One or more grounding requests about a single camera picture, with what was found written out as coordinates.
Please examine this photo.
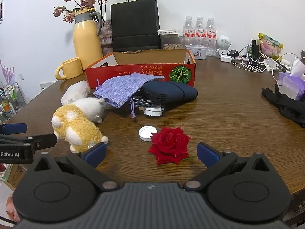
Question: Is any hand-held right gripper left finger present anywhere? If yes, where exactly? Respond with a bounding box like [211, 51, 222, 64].
[33, 142, 120, 191]

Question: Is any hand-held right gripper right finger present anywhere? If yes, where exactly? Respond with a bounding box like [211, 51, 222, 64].
[183, 142, 272, 192]

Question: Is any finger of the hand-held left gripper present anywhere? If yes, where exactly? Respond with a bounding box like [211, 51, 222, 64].
[0, 134, 58, 149]
[0, 123, 28, 135]

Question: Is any yellow white plush toy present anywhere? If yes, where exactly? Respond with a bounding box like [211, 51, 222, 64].
[51, 97, 109, 152]

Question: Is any red rose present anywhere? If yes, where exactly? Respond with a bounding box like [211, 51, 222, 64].
[147, 127, 194, 165]

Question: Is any white round cap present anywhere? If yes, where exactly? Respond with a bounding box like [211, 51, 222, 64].
[139, 126, 158, 141]

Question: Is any clear plastic box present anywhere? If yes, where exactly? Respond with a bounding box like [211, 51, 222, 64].
[61, 80, 90, 106]

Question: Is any black braided cable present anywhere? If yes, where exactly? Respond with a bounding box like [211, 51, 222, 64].
[127, 97, 155, 108]

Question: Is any white round adapter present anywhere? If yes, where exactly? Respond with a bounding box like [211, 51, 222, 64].
[143, 105, 165, 118]

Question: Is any navy fabric pouch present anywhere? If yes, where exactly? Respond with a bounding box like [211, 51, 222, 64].
[139, 81, 199, 105]

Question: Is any purple knitted pouch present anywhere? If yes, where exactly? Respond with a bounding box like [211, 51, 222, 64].
[93, 73, 165, 118]

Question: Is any red cardboard box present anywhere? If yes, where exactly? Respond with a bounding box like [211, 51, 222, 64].
[85, 49, 196, 92]

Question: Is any brown cardboard box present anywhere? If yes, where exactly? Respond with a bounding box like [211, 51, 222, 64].
[5, 163, 28, 188]

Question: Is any metal storage rack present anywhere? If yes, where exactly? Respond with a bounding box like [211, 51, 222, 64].
[0, 82, 26, 122]

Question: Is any purple fan decoration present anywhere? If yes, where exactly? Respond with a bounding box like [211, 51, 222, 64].
[0, 60, 15, 86]

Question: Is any yellow mug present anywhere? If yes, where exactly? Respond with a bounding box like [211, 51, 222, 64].
[55, 58, 83, 81]

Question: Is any black glove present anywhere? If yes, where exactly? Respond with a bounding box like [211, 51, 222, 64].
[262, 83, 305, 128]

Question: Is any white printed tin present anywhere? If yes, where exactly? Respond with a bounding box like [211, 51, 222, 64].
[185, 45, 207, 60]

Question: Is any yellow thermos jug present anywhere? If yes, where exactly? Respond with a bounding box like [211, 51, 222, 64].
[73, 8, 103, 71]

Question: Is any white power adapter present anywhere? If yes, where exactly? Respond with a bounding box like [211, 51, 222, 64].
[263, 58, 278, 71]

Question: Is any purple tissue pack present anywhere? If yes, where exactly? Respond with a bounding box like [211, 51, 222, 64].
[276, 57, 305, 100]

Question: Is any white robot toy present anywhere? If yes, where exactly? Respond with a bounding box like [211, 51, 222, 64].
[216, 35, 231, 58]

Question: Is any pink textured vase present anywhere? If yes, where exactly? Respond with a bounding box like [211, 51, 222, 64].
[99, 19, 113, 56]

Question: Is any black rectangular device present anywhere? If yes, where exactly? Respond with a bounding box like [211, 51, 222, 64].
[251, 39, 260, 60]

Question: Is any clear seed container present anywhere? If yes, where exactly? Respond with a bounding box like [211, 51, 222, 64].
[159, 33, 183, 50]

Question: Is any clear water bottle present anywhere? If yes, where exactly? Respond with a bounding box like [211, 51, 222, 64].
[183, 16, 196, 46]
[205, 17, 218, 57]
[195, 17, 207, 46]

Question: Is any yellow pink snack packet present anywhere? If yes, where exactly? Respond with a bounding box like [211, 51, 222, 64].
[258, 33, 284, 59]

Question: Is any black paper bag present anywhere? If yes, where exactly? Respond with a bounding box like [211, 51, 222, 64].
[110, 0, 161, 52]

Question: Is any dried rose bouquet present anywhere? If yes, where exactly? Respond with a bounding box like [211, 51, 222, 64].
[53, 0, 109, 27]

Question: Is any tangle of white cables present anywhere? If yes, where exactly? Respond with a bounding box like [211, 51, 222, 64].
[232, 44, 295, 73]

